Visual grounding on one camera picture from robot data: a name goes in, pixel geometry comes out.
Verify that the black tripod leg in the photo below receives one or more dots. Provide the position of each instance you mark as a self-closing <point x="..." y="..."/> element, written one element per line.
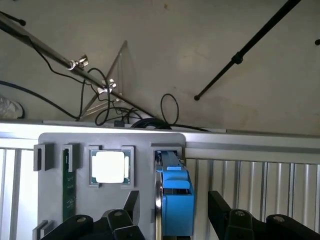
<point x="237" y="58"/>
<point x="22" y="22"/>
<point x="317" y="42"/>

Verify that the CPU chip with silver lid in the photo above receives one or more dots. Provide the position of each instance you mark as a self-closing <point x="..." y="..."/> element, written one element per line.
<point x="108" y="166"/>

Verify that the silver pole clamp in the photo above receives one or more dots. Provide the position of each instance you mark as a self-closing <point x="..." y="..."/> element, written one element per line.
<point x="107" y="86"/>
<point x="80" y="61"/>

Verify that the green RAM stick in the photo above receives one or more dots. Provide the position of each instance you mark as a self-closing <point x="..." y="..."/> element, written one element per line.
<point x="69" y="187"/>

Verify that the white crumpled bag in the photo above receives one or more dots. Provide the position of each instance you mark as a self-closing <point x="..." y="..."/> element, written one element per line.
<point x="10" y="107"/>

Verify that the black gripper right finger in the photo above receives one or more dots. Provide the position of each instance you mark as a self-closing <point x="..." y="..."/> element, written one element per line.
<point x="240" y="225"/>

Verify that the small black adapter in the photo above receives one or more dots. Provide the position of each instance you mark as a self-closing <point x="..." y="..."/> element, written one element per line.
<point x="119" y="123"/>

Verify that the grey parts rack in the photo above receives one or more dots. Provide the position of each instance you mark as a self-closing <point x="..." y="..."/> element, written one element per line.
<point x="112" y="140"/>

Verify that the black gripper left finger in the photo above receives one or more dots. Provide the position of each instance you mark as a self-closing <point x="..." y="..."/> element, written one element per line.
<point x="117" y="225"/>

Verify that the triangular metal frame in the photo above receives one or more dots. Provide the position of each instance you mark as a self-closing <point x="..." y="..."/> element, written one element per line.
<point x="120" y="53"/>

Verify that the silver stand pole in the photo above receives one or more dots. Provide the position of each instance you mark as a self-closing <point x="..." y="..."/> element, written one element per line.
<point x="50" y="50"/>

